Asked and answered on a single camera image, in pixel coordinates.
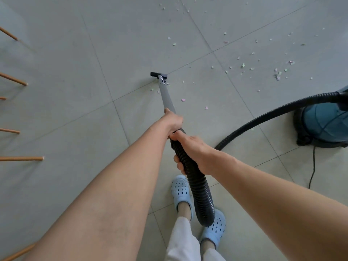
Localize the blue canister vacuum cleaner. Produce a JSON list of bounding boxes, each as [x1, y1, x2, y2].
[[293, 85, 348, 149]]

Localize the white trousers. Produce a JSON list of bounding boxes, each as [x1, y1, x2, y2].
[[165, 216, 226, 261]]

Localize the person's left hand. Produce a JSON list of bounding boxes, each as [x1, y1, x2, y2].
[[159, 107, 184, 139]]

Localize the black power cord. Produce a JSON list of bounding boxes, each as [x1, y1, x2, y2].
[[308, 145, 316, 189]]

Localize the row of wooden furniture legs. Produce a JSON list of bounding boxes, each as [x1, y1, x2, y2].
[[0, 26, 44, 261]]

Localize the scattered paper scraps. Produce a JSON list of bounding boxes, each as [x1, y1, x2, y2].
[[150, 0, 327, 110]]

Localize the person's left leg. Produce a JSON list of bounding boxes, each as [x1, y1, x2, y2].
[[177, 202, 192, 221]]

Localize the light blue right clog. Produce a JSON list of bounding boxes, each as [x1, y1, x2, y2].
[[200, 208, 226, 249]]

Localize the person's right hand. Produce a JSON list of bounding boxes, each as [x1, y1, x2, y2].
[[169, 130, 219, 176]]

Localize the person's leg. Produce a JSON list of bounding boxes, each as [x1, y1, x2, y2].
[[201, 239, 216, 254], [177, 202, 192, 221]]

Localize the person's right forearm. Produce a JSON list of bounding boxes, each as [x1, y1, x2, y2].
[[210, 151, 348, 261]]

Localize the light blue clog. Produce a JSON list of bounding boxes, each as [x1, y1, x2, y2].
[[200, 208, 226, 249], [171, 175, 195, 221]]

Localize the light blue left clog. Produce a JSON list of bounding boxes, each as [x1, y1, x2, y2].
[[171, 175, 195, 221]]

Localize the black corrugated vacuum hose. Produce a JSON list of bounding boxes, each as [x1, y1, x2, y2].
[[169, 91, 348, 227]]

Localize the grey vacuum wand with nozzle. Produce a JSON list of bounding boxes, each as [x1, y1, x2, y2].
[[150, 72, 187, 134]]

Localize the person's right leg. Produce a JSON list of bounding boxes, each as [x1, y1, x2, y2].
[[201, 239, 216, 254]]

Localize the person's left forearm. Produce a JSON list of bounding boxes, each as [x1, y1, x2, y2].
[[24, 121, 171, 261]]

